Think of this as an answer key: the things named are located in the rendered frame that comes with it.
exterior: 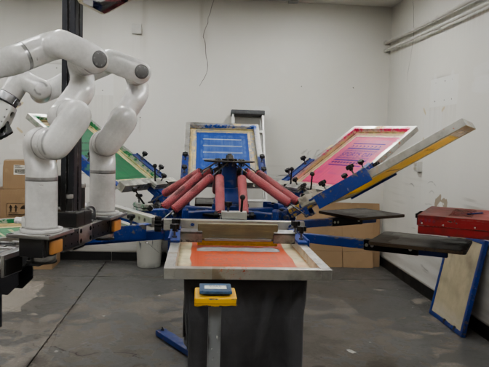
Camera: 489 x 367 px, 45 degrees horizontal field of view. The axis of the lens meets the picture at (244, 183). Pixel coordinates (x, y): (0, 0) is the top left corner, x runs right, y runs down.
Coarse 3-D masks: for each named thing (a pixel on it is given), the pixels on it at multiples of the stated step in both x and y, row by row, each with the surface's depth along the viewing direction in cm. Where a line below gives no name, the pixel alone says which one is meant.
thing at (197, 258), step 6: (192, 246) 259; (198, 246) 259; (204, 246) 260; (210, 246) 260; (216, 246) 260; (222, 246) 261; (228, 246) 261; (234, 246) 262; (192, 252) 246; (198, 252) 246; (204, 252) 246; (210, 252) 247; (216, 252) 247; (222, 252) 248; (228, 252) 248; (234, 252) 248; (192, 258) 234; (198, 258) 234; (192, 264) 222; (198, 264) 222
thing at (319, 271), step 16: (176, 256) 218; (304, 256) 236; (176, 272) 199; (192, 272) 200; (208, 272) 200; (224, 272) 200; (240, 272) 201; (256, 272) 201; (272, 272) 202; (288, 272) 202; (304, 272) 203; (320, 272) 203
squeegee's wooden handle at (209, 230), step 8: (200, 224) 258; (208, 224) 258; (216, 224) 258; (224, 224) 258; (232, 224) 259; (240, 224) 259; (248, 224) 259; (256, 224) 260; (264, 224) 260; (272, 224) 261; (208, 232) 258; (216, 232) 258; (224, 232) 259; (232, 232) 259; (240, 232) 259; (248, 232) 259; (256, 232) 260; (264, 232) 260; (272, 232) 260; (272, 240) 261
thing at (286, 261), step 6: (240, 246) 262; (246, 246) 263; (252, 246) 263; (258, 246) 264; (264, 246) 264; (270, 246) 264; (276, 246) 265; (240, 252) 249; (246, 252) 249; (252, 252) 250; (258, 252) 250; (264, 252) 250; (270, 252) 251; (276, 252) 251; (282, 252) 252; (282, 258) 239; (288, 258) 239; (282, 264) 226; (288, 264) 227; (294, 264) 227
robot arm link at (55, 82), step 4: (56, 76) 217; (60, 76) 217; (48, 80) 217; (52, 80) 217; (56, 80) 217; (60, 80) 217; (52, 84) 217; (56, 84) 217; (60, 84) 217; (52, 88) 217; (56, 88) 217; (60, 88) 217; (52, 92) 217; (56, 92) 217; (60, 92) 218; (52, 96) 217; (56, 96) 218; (36, 100) 211; (44, 100) 211; (48, 100) 216
